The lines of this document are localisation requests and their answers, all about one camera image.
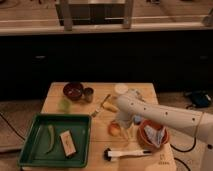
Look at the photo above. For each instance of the yellow corn piece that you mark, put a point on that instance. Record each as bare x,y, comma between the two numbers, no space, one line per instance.
110,107

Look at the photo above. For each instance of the green chili pepper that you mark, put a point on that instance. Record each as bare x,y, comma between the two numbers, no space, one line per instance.
51,131

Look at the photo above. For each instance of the wooden block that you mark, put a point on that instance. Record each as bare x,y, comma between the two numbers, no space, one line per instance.
68,144

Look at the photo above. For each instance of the dark red bowl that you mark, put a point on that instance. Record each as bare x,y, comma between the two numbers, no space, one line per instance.
73,91

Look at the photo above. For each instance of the dark bag on floor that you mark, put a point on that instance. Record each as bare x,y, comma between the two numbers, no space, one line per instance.
199,99

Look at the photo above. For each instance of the red yellow apple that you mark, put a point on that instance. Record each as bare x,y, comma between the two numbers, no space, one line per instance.
114,129

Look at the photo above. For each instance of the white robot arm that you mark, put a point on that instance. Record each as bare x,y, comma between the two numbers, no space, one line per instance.
193,123

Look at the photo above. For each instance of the white dish brush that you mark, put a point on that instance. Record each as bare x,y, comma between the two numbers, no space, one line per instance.
109,154

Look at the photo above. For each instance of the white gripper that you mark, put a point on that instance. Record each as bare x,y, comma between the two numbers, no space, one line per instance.
125,120

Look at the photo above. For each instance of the orange bowl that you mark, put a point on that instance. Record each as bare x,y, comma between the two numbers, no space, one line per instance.
143,139

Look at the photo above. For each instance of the blue cloth in bowl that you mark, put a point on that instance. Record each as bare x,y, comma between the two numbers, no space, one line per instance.
155,136

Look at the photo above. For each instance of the small metal cup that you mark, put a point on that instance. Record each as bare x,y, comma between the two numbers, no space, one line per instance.
88,94

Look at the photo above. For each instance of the wooden stool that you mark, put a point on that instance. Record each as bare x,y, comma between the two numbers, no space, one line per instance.
94,12

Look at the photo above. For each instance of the green tray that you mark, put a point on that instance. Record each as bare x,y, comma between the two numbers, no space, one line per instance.
37,141

